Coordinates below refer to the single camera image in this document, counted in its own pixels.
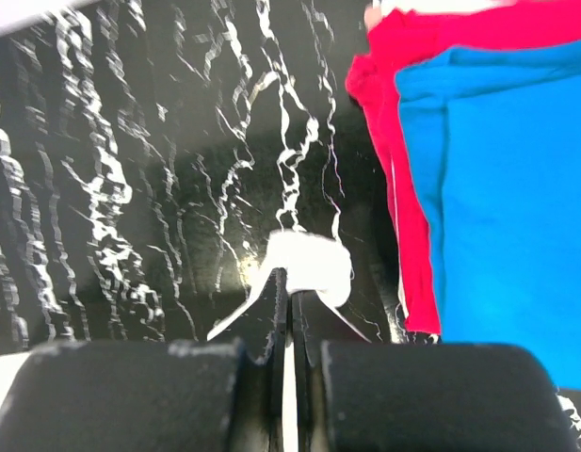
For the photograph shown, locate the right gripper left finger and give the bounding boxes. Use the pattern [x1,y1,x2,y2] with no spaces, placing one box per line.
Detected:
[0,268,288,451]

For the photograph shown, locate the black marble pattern mat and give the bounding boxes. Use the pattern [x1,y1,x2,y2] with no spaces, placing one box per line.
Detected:
[0,1,581,451]

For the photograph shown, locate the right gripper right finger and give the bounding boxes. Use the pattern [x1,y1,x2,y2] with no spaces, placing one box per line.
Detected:
[291,292,579,451]

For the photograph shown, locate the red folded t shirt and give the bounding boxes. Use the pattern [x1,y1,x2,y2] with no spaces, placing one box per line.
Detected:
[344,0,581,336]

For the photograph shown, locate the white printed t shirt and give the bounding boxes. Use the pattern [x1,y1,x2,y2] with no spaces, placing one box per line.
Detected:
[207,230,366,341]

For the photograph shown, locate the blue folded t shirt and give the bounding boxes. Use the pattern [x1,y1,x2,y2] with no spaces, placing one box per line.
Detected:
[395,40,581,390]

